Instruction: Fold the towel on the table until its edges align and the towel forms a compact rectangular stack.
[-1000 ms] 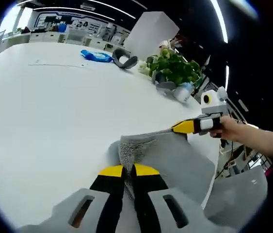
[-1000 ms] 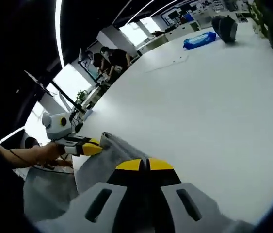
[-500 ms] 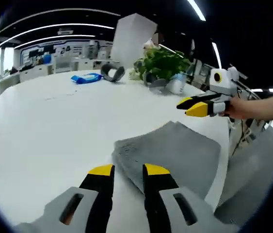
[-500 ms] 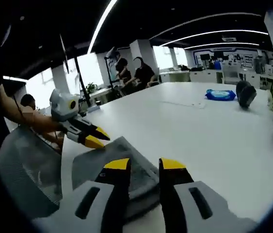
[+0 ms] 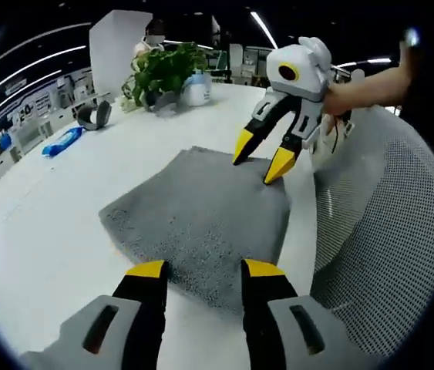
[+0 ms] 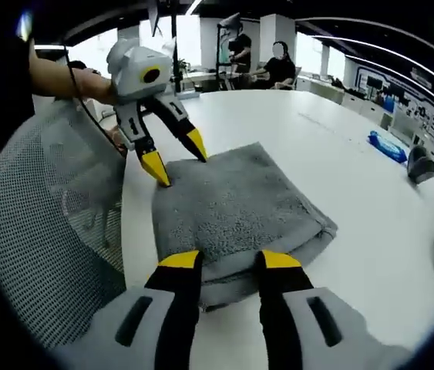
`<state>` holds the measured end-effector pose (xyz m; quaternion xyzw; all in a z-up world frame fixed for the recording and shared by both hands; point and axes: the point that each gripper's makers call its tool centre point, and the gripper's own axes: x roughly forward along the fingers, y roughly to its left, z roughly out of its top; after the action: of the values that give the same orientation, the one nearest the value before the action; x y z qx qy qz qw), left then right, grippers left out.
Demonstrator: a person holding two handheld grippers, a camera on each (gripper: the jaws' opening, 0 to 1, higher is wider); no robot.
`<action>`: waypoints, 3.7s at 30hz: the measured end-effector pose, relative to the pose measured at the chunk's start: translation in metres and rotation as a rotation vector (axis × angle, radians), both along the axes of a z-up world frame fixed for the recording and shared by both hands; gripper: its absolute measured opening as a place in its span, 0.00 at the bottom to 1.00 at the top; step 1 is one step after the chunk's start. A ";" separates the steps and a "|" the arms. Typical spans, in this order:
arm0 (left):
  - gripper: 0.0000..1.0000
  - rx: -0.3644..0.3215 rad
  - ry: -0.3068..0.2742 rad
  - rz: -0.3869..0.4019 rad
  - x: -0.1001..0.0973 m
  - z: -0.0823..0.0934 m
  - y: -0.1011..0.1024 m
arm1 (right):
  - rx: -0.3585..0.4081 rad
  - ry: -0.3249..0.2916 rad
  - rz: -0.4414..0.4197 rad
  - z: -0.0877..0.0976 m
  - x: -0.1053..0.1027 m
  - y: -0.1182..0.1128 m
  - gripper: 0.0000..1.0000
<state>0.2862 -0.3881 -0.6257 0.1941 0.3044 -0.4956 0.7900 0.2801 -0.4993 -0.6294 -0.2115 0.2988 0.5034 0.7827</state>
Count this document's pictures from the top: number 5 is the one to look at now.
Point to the grey towel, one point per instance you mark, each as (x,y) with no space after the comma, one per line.
(201,216)

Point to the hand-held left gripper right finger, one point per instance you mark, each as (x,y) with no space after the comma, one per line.
(263,308)

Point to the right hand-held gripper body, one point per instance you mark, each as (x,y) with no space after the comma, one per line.
(309,77)

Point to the white plastic bottle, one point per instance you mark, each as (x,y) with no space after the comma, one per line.
(197,90)

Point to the person's right hand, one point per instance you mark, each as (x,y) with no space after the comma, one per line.
(338,100)

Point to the blue wipes packet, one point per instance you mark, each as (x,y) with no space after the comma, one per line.
(62,142)

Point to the white table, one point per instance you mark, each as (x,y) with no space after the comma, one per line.
(47,231)

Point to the white mesh chair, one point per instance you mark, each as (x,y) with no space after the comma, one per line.
(394,231)

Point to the green potted plant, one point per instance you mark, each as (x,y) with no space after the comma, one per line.
(162,73)

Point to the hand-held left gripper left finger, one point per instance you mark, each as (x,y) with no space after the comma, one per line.
(143,308)

